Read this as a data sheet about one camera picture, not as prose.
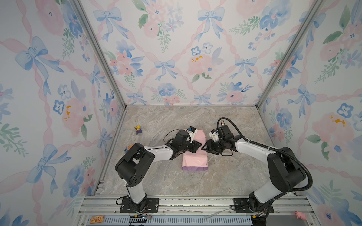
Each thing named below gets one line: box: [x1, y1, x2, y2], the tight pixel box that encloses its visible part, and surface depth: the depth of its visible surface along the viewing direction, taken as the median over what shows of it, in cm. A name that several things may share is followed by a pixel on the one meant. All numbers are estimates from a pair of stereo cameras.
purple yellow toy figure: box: [134, 125, 143, 136], surface depth 105 cm
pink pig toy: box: [294, 210, 307, 221], surface depth 71 cm
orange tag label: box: [89, 215, 105, 224], surface depth 71 cm
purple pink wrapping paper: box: [181, 129, 209, 171], surface depth 85 cm
